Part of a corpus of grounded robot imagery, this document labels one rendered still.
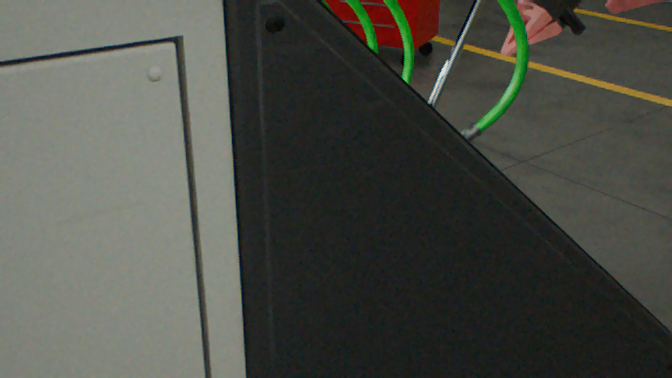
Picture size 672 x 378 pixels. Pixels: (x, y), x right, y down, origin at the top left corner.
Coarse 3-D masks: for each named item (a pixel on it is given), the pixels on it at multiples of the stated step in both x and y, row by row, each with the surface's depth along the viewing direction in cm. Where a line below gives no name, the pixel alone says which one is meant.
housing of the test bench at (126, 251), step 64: (0, 0) 39; (64, 0) 41; (128, 0) 43; (192, 0) 45; (0, 64) 41; (64, 64) 42; (128, 64) 44; (192, 64) 46; (0, 128) 42; (64, 128) 44; (128, 128) 46; (192, 128) 48; (0, 192) 43; (64, 192) 45; (128, 192) 47; (192, 192) 50; (0, 256) 44; (64, 256) 47; (128, 256) 49; (192, 256) 52; (0, 320) 46; (64, 320) 48; (128, 320) 51; (192, 320) 53
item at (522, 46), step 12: (504, 0) 87; (516, 12) 88; (516, 24) 89; (516, 36) 90; (516, 48) 91; (528, 48) 91; (516, 60) 91; (528, 60) 91; (516, 72) 92; (516, 84) 92; (504, 96) 93; (492, 108) 94; (504, 108) 93; (480, 120) 94; (492, 120) 93
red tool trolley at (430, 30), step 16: (336, 0) 527; (368, 0) 517; (400, 0) 507; (416, 0) 503; (432, 0) 527; (352, 16) 527; (384, 16) 516; (416, 16) 507; (432, 16) 534; (384, 32) 521; (416, 32) 512; (432, 32) 540; (416, 48) 517
